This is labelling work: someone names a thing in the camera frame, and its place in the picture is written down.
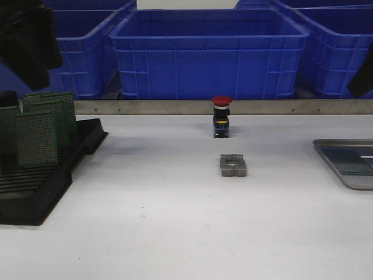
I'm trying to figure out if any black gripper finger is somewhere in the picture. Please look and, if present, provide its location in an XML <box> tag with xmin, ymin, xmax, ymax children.
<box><xmin>1</xmin><ymin>12</ymin><xmax>50</xmax><ymax>90</ymax></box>
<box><xmin>30</xmin><ymin>1</ymin><xmax>63</xmax><ymax>69</ymax></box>

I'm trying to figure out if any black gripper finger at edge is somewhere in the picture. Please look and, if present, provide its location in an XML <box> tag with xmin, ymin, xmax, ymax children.
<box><xmin>347</xmin><ymin>43</ymin><xmax>372</xmax><ymax>98</ymax></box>

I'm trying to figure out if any green perforated circuit board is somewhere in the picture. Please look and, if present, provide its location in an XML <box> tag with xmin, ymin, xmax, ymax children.
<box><xmin>29</xmin><ymin>100</ymin><xmax>69</xmax><ymax>148</ymax></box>
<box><xmin>15</xmin><ymin>110</ymin><xmax>58</xmax><ymax>166</ymax></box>
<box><xmin>322</xmin><ymin>149</ymin><xmax>372</xmax><ymax>176</ymax></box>

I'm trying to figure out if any rear left green circuit board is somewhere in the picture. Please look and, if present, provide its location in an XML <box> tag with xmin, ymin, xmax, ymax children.
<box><xmin>23</xmin><ymin>92</ymin><xmax>51</xmax><ymax>113</ymax></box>

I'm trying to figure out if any rear right green circuit board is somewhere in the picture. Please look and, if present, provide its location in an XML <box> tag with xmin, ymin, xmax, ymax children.
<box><xmin>40</xmin><ymin>92</ymin><xmax>78</xmax><ymax>137</ymax></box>

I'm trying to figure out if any silver metal tray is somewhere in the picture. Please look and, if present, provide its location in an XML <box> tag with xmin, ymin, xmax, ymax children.
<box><xmin>313</xmin><ymin>139</ymin><xmax>372</xmax><ymax>191</ymax></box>

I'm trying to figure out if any black slotted board rack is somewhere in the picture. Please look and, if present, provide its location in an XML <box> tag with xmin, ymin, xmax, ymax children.
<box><xmin>1</xmin><ymin>91</ymin><xmax>107</xmax><ymax>226</ymax></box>

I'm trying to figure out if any rear left blue crate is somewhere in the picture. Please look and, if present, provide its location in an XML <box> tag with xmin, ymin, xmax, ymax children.
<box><xmin>43</xmin><ymin>0</ymin><xmax>137</xmax><ymax>11</ymax></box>

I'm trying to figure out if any right blue plastic crate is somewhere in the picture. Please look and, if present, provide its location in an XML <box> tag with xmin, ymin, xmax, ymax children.
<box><xmin>293</xmin><ymin>6</ymin><xmax>372</xmax><ymax>99</ymax></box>

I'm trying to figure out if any blue plastic crate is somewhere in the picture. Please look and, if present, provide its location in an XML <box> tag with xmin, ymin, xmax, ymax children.
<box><xmin>110</xmin><ymin>9</ymin><xmax>309</xmax><ymax>100</ymax></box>
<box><xmin>293</xmin><ymin>6</ymin><xmax>372</xmax><ymax>99</ymax></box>
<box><xmin>0</xmin><ymin>10</ymin><xmax>122</xmax><ymax>100</ymax></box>

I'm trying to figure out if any left blue plastic crate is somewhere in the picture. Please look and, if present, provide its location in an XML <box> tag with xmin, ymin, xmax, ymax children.
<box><xmin>0</xmin><ymin>10</ymin><xmax>122</xmax><ymax>100</ymax></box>

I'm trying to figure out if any rear right blue crate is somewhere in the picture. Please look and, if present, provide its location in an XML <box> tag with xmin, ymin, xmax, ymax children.
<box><xmin>234</xmin><ymin>0</ymin><xmax>372</xmax><ymax>10</ymax></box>

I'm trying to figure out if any centre blue plastic crate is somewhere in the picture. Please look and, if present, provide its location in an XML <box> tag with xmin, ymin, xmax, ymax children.
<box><xmin>110</xmin><ymin>9</ymin><xmax>309</xmax><ymax>100</ymax></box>

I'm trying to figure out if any red emergency stop button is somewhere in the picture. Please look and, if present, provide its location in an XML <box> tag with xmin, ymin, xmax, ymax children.
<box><xmin>212</xmin><ymin>96</ymin><xmax>232</xmax><ymax>138</ymax></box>

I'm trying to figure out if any grey square mounting block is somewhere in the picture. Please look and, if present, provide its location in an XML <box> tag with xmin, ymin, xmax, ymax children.
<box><xmin>219</xmin><ymin>154</ymin><xmax>247</xmax><ymax>177</ymax></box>

